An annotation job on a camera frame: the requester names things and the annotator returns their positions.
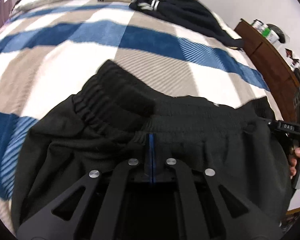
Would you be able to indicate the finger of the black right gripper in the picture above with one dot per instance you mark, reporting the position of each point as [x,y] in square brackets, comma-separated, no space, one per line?
[260,122]

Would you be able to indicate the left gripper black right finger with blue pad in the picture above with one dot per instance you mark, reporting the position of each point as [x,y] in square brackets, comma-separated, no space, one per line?
[189,203]

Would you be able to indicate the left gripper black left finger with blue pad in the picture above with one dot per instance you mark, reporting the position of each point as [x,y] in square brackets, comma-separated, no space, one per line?
[100,205]

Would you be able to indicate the black trousers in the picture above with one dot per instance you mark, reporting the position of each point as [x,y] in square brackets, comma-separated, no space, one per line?
[114,117]

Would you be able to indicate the brown wooden dresser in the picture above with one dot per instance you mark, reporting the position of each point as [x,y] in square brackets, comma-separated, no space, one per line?
[268,61]

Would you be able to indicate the black round helmet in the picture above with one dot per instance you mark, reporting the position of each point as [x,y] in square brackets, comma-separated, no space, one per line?
[283,38]

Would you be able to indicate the white green bottle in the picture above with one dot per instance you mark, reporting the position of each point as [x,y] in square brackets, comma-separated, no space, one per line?
[270,35]

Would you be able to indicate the navy jacket white stripes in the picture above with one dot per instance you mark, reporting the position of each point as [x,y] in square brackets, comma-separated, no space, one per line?
[189,14]

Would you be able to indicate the blue white checked blanket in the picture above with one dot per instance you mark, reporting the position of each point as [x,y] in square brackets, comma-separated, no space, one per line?
[48,53]

